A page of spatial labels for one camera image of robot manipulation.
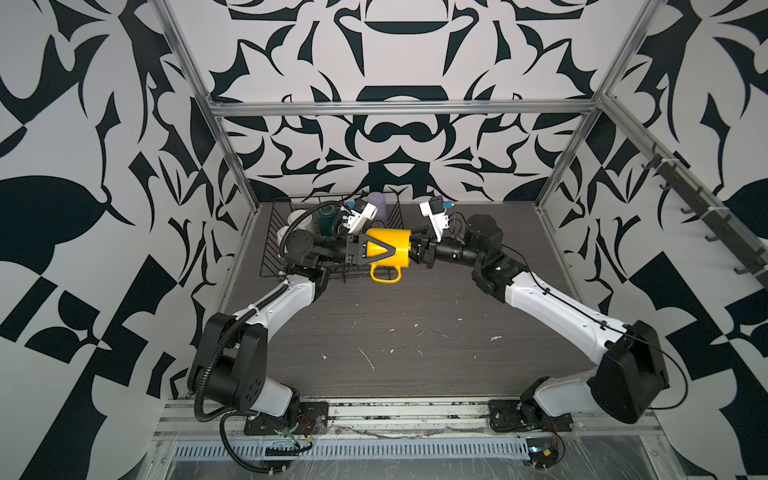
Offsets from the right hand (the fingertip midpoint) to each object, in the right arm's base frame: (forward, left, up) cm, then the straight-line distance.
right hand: (397, 236), depth 69 cm
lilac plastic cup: (+30, +5, -18) cm, 35 cm away
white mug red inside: (+23, +29, -21) cm, 43 cm away
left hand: (-6, +1, +2) cm, 6 cm away
